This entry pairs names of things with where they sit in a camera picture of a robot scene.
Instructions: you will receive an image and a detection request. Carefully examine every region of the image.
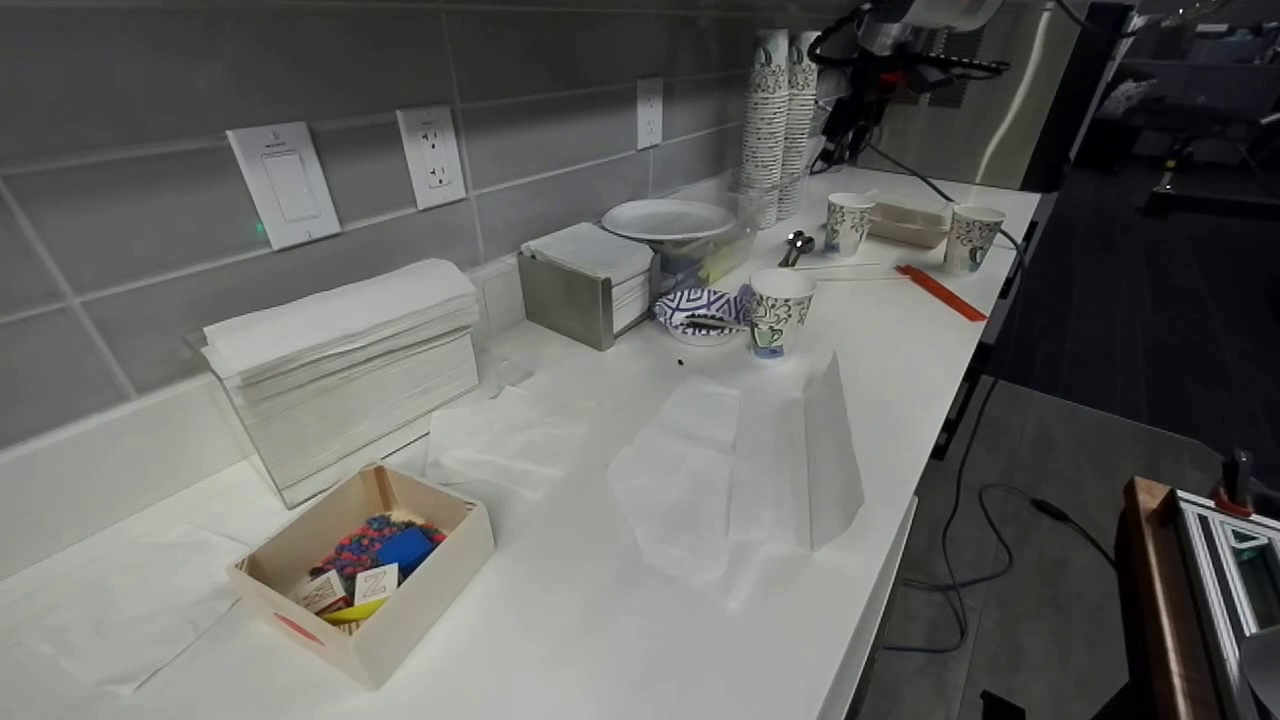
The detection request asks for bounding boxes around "white tea bag sachet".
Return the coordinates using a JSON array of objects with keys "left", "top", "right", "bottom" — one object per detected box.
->
[{"left": 350, "top": 558, "right": 406, "bottom": 609}]

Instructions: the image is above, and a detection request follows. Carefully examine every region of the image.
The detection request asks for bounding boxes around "white bowl stack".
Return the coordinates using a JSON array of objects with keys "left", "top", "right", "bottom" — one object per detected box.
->
[{"left": 598, "top": 194, "right": 741, "bottom": 269}]

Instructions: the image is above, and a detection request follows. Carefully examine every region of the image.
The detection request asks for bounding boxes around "black red knob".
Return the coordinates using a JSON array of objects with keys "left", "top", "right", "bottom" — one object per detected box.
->
[{"left": 1214, "top": 446, "right": 1262, "bottom": 521}]

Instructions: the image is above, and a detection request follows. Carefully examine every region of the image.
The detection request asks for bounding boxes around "small white wall plate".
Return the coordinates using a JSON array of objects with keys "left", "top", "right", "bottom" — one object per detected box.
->
[{"left": 633, "top": 75, "right": 668, "bottom": 153}]

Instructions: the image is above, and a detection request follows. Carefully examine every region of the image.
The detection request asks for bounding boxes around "brown wooden cabinet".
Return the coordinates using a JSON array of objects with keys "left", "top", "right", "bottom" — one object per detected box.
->
[{"left": 1113, "top": 472, "right": 1226, "bottom": 720}]

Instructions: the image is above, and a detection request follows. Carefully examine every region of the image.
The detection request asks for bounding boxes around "yellow sachet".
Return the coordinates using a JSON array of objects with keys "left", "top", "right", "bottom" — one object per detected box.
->
[{"left": 319, "top": 591, "right": 392, "bottom": 627}]

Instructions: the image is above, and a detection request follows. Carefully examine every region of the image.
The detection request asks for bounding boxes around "small patterned paper cup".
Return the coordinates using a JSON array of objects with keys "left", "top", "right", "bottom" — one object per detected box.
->
[{"left": 821, "top": 188, "right": 875, "bottom": 258}]

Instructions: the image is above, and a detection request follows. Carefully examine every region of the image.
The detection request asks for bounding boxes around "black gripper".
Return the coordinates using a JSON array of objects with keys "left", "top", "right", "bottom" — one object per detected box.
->
[{"left": 809, "top": 35, "right": 938, "bottom": 174}]

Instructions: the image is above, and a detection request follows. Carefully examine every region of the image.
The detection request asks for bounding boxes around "paper towel dispenser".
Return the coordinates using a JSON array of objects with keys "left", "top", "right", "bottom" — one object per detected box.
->
[{"left": 196, "top": 250, "right": 483, "bottom": 506}]

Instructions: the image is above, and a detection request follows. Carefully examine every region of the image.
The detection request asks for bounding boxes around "black floor cable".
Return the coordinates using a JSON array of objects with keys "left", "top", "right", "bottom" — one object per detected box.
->
[{"left": 875, "top": 264, "right": 1123, "bottom": 658}]

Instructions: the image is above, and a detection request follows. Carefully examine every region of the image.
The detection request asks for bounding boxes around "beige tray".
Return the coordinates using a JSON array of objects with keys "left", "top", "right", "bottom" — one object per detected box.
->
[{"left": 870, "top": 194, "right": 955, "bottom": 256}]

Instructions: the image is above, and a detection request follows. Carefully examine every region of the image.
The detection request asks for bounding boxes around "patterned paper cup grey print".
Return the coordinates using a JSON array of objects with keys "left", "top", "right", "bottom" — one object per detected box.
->
[{"left": 939, "top": 202, "right": 1009, "bottom": 279}]

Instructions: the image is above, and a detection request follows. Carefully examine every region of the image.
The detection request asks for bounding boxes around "white power outlet plate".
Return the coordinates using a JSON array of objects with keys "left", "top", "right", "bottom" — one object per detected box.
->
[{"left": 392, "top": 99, "right": 472, "bottom": 210}]

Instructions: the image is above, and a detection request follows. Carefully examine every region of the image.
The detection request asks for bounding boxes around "wooden box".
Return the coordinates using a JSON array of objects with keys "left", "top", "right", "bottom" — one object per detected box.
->
[{"left": 229, "top": 459, "right": 502, "bottom": 690}]

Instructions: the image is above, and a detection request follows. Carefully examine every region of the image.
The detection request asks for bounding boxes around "aluminium frame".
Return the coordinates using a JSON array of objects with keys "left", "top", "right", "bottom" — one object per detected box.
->
[{"left": 1173, "top": 482, "right": 1280, "bottom": 720}]

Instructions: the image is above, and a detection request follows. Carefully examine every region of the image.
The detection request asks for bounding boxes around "black counter cable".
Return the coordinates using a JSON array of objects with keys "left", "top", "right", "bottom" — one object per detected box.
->
[{"left": 857, "top": 137, "right": 1029, "bottom": 258}]

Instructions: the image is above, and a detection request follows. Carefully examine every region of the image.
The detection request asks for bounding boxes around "blue packet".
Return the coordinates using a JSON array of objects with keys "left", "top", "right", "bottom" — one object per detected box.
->
[{"left": 317, "top": 510, "right": 447, "bottom": 580}]

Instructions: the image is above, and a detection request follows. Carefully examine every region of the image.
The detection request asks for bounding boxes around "red flat stick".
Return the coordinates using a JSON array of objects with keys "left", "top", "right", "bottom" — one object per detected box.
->
[{"left": 893, "top": 258, "right": 991, "bottom": 327}]

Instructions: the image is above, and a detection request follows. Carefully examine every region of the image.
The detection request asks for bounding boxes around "patterned paper cup blue print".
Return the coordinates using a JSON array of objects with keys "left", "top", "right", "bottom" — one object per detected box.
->
[{"left": 741, "top": 264, "right": 821, "bottom": 359}]

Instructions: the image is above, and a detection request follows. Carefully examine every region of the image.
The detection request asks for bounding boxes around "dark metal spoon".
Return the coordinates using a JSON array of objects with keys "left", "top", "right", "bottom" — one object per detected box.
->
[{"left": 777, "top": 227, "right": 821, "bottom": 273}]

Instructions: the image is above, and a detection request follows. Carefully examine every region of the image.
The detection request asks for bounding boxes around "patterned cloth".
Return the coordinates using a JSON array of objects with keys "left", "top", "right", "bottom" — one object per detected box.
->
[{"left": 647, "top": 279, "right": 752, "bottom": 345}]

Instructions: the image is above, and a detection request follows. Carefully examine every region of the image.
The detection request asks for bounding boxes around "white light switch plate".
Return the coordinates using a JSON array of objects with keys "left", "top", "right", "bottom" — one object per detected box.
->
[{"left": 225, "top": 114, "right": 344, "bottom": 250}]

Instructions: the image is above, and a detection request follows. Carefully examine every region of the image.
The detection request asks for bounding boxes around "tall patterned cup stack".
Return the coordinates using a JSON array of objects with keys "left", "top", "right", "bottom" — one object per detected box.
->
[
  {"left": 786, "top": 26, "right": 830, "bottom": 185},
  {"left": 735, "top": 26, "right": 797, "bottom": 225}
]

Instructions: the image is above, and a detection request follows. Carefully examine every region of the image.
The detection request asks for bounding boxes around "grey napkin box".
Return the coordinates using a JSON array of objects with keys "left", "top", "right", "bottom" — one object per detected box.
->
[{"left": 515, "top": 216, "right": 661, "bottom": 353}]

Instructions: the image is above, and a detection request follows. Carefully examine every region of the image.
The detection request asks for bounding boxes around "translucent white plastic bag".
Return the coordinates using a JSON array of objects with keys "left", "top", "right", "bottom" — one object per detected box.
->
[{"left": 604, "top": 353, "right": 870, "bottom": 610}]

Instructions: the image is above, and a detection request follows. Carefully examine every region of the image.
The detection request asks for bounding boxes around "large white paper sheet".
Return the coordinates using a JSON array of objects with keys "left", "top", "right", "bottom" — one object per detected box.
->
[{"left": 0, "top": 521, "right": 252, "bottom": 699}]

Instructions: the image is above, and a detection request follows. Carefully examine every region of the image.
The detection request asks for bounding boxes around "dark panelled door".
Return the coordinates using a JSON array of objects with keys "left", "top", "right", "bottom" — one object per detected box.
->
[{"left": 915, "top": 25, "right": 991, "bottom": 125}]

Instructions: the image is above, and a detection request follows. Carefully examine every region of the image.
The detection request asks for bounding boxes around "white pipe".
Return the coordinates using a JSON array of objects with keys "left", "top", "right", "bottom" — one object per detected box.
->
[{"left": 971, "top": 4, "right": 1062, "bottom": 190}]

